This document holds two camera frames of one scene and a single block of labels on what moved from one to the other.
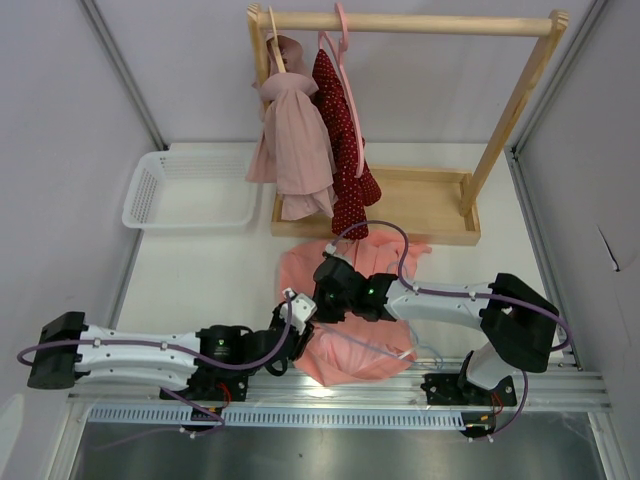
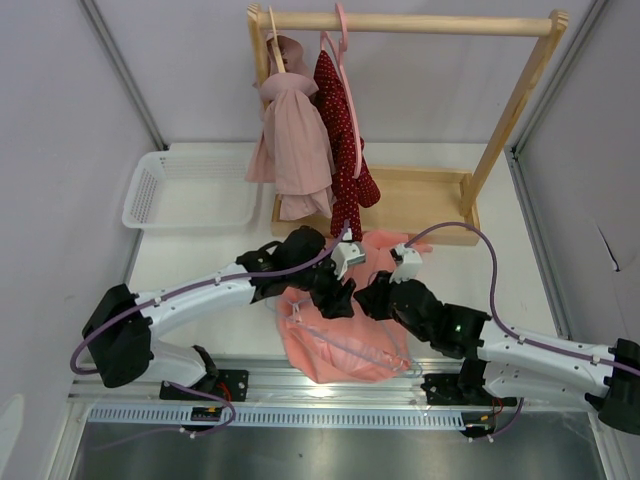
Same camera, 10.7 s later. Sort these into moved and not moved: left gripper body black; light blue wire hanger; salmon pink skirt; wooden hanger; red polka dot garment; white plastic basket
Moved: light blue wire hanger; left gripper body black
Not moved: red polka dot garment; wooden hanger; salmon pink skirt; white plastic basket
